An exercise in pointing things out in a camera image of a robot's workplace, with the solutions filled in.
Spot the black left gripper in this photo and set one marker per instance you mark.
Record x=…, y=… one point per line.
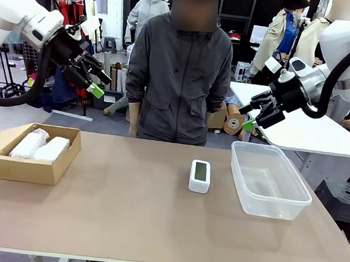
x=69, y=51

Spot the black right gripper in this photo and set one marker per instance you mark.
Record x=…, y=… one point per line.
x=287, y=94

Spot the rounded bubble-wrapped clock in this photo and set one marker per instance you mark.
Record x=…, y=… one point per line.
x=52, y=150

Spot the white digital clock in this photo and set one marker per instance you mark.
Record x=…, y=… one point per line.
x=200, y=177

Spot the long bubble-wrapped clock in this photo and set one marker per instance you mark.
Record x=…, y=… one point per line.
x=25, y=145

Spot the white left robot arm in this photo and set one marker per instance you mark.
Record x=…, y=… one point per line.
x=11, y=9

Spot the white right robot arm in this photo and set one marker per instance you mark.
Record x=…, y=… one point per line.
x=347, y=59

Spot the person's right hand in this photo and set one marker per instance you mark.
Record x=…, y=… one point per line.
x=134, y=118

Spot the person's left hand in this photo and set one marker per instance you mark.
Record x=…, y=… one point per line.
x=209, y=129

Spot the brown cardboard tube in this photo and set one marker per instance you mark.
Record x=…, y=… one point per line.
x=113, y=79

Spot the mannequin leg in grey legging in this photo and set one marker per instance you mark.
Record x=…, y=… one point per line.
x=117, y=106

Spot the brown mannequin torso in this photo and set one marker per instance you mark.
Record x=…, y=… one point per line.
x=233, y=123

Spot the grey plastic stool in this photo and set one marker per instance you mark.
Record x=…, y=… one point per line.
x=109, y=44

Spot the white side table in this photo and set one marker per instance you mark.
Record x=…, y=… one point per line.
x=299, y=131

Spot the white perforated box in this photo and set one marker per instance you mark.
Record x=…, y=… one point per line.
x=242, y=72

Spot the large cardboard floor box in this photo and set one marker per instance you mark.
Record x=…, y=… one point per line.
x=218, y=119

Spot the clear plastic container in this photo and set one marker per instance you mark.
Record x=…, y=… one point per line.
x=268, y=181

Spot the red hanging garment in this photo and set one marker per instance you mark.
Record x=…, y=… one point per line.
x=70, y=12

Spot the white desktop monitor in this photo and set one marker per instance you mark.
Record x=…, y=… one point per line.
x=259, y=34

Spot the mannequin in beige coat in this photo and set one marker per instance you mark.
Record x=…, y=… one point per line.
x=276, y=32

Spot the person in dark grey jacket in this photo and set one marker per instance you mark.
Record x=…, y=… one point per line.
x=179, y=76

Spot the bystander in grey hoodie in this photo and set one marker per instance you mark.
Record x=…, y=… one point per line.
x=145, y=13

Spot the black grid panel stand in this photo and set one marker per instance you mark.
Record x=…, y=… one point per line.
x=8, y=87

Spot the open cardboard box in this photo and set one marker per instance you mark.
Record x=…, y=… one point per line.
x=26, y=171

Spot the black plastic stool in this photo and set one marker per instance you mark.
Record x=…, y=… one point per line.
x=342, y=199

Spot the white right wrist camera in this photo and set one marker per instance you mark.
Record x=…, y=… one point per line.
x=272, y=64

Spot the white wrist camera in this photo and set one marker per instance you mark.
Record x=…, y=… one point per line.
x=90, y=25
x=272, y=64

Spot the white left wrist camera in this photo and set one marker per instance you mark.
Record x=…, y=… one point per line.
x=90, y=25

